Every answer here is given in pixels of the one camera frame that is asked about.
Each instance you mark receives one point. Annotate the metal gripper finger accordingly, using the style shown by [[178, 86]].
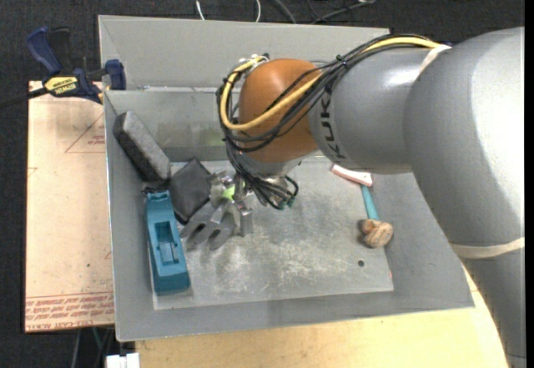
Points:
[[246, 223], [220, 188]]

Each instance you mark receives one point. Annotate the small yellow-green ball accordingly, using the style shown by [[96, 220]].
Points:
[[228, 193]]

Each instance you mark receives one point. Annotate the black square pouch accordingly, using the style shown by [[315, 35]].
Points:
[[189, 187]]

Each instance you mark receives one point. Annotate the grey forked tool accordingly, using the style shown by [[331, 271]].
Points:
[[210, 224]]

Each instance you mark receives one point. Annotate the grey metal bin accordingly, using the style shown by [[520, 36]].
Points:
[[292, 266]]

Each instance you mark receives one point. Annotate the pink and white flat piece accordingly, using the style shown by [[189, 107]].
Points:
[[352, 175]]

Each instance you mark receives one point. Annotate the grey felt board eraser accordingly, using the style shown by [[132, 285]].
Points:
[[144, 145]]

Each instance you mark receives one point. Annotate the teal stick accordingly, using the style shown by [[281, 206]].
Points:
[[369, 203]]

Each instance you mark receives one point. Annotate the brown lumpy object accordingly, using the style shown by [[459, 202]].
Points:
[[376, 233]]

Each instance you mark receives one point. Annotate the brown cardboard board red print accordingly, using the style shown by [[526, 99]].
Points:
[[67, 208]]

